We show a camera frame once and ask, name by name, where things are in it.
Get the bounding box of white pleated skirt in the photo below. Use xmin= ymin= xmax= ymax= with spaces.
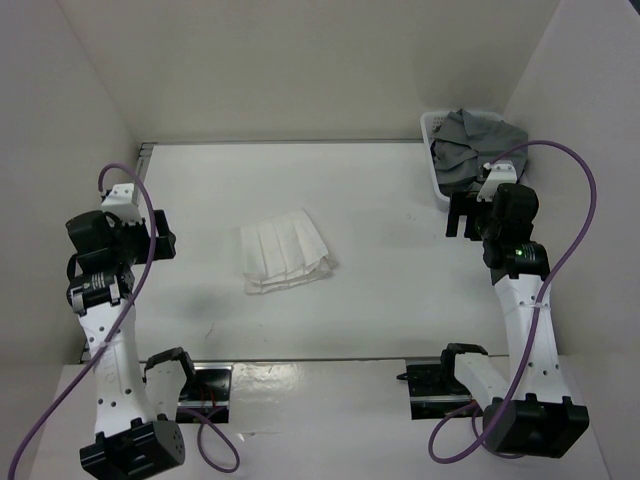
xmin=239 ymin=209 xmax=338 ymax=295

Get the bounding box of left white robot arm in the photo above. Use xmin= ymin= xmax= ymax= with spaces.
xmin=66 ymin=210 xmax=199 ymax=479

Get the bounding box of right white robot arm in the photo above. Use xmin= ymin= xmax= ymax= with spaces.
xmin=437 ymin=183 xmax=589 ymax=458

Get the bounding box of grey skirt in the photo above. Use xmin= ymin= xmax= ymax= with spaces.
xmin=429 ymin=106 xmax=531 ymax=195

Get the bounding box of white plastic basket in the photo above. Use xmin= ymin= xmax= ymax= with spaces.
xmin=418 ymin=109 xmax=532 ymax=212

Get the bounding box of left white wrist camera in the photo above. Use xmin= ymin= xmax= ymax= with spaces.
xmin=101 ymin=183 xmax=142 ymax=225

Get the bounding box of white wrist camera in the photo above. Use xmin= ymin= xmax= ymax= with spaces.
xmin=101 ymin=183 xmax=142 ymax=225
xmin=476 ymin=160 xmax=518 ymax=202

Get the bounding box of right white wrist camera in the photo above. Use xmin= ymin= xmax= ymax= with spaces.
xmin=476 ymin=160 xmax=518 ymax=202

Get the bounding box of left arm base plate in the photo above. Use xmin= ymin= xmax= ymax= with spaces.
xmin=176 ymin=362 xmax=233 ymax=424

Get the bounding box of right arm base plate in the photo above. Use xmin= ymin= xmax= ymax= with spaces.
xmin=396 ymin=357 xmax=472 ymax=420

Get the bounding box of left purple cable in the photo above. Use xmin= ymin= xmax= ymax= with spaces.
xmin=4 ymin=162 xmax=240 ymax=480

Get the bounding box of purple cable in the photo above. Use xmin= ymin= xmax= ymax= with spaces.
xmin=4 ymin=162 xmax=240 ymax=480
xmin=428 ymin=140 xmax=597 ymax=463

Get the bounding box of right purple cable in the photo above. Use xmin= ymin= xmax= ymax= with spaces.
xmin=428 ymin=140 xmax=597 ymax=463

